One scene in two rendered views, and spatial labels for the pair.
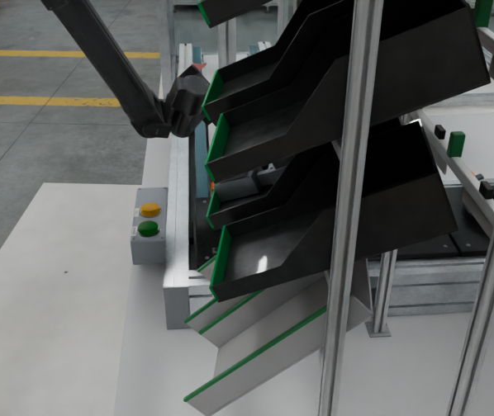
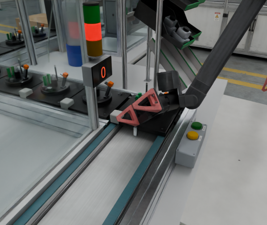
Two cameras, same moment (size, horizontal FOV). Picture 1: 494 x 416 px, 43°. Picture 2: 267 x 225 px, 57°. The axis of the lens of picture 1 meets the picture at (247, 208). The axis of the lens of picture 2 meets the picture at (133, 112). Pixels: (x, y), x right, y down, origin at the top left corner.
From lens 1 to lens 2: 191 cm
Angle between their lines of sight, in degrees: 111
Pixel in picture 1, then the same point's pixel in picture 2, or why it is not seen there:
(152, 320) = not seen: hidden behind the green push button
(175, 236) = (184, 122)
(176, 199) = (174, 141)
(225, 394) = (195, 63)
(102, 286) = (219, 146)
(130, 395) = (212, 110)
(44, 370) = (242, 123)
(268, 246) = not seen: hidden behind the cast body
